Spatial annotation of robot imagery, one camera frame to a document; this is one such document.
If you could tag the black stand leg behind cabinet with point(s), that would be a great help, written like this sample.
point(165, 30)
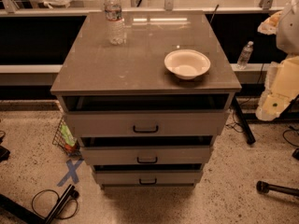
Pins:
point(246, 129)

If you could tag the white bowl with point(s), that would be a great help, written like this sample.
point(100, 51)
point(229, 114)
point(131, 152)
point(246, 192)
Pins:
point(187, 64)

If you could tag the black stand leg right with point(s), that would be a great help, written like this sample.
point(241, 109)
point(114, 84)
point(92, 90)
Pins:
point(264, 187)

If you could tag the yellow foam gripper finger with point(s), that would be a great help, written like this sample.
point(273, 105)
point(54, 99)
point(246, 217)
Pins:
point(281, 86)
point(270, 25)

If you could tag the grey drawer cabinet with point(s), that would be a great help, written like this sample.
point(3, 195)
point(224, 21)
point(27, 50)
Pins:
point(100, 77)

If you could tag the grey middle drawer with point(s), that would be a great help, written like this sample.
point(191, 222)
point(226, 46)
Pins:
point(145, 155)

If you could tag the grey top drawer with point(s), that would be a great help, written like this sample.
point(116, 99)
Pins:
point(154, 123)

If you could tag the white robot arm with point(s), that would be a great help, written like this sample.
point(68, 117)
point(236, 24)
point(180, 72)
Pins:
point(287, 34)

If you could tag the wire basket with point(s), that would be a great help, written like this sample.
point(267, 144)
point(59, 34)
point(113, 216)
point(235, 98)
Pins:
point(65, 140)

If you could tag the grey drawer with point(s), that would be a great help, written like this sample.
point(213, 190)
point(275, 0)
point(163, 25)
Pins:
point(145, 155)
point(154, 123)
point(147, 178)

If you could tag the clear water bottle on ledge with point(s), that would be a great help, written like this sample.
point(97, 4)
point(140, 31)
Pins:
point(244, 56)

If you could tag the blue tape cross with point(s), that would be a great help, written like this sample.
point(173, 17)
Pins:
point(72, 167)

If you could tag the grey bottom drawer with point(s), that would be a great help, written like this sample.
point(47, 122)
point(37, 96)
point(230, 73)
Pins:
point(147, 178)

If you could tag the black stand leg left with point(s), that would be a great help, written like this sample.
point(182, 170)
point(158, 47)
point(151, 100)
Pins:
point(64, 207)

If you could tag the clear water bottle on cabinet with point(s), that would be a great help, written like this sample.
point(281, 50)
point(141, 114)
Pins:
point(115, 25)

